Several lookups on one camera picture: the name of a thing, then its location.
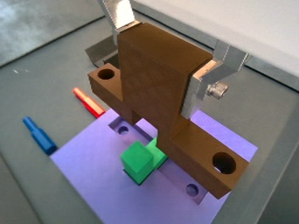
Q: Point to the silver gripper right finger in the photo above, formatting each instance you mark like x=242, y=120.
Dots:
x=205, y=83

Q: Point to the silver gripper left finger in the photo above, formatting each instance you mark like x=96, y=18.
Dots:
x=119, y=14

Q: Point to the brown T-shaped block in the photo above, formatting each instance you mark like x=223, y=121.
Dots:
x=144, y=89

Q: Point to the purple base board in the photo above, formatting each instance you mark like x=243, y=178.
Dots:
x=170, y=198

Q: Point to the red peg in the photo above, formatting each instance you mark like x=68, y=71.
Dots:
x=90, y=104

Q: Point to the green U-shaped block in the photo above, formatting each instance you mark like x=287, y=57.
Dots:
x=142, y=159

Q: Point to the blue peg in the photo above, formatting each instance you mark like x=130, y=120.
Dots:
x=40, y=136

